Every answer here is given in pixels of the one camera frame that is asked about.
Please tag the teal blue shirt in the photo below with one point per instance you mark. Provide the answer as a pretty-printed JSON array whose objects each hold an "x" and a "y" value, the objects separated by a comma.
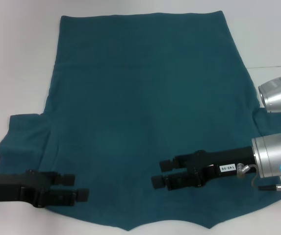
[{"x": 140, "y": 98}]

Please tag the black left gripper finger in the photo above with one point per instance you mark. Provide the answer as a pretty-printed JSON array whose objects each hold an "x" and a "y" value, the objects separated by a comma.
[
  {"x": 82, "y": 195},
  {"x": 68, "y": 180}
]

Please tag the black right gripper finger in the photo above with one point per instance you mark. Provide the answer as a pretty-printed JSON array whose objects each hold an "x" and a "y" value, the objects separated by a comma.
[
  {"x": 158, "y": 182},
  {"x": 166, "y": 165}
]

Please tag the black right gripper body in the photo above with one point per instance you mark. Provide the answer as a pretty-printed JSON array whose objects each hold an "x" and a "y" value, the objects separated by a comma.
[{"x": 228, "y": 159}]

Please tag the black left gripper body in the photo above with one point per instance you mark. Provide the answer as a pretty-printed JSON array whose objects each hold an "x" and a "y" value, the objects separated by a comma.
[{"x": 12, "y": 187}]

